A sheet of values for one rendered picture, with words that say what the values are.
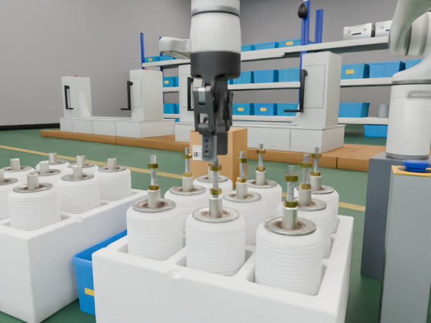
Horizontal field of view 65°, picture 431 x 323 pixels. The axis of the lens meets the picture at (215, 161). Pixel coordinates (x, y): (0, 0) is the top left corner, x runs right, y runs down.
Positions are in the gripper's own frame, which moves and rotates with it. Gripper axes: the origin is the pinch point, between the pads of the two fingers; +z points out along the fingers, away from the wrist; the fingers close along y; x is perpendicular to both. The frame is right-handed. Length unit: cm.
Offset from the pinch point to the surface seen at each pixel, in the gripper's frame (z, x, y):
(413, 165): 3.2, -30.9, 12.5
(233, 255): 15.6, -3.6, -3.1
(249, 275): 18.2, -6.3, -3.7
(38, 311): 33.2, 35.6, -1.2
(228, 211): 10.4, -1.8, 1.6
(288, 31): -204, 51, 910
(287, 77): -51, 24, 504
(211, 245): 13.7, -0.8, -4.7
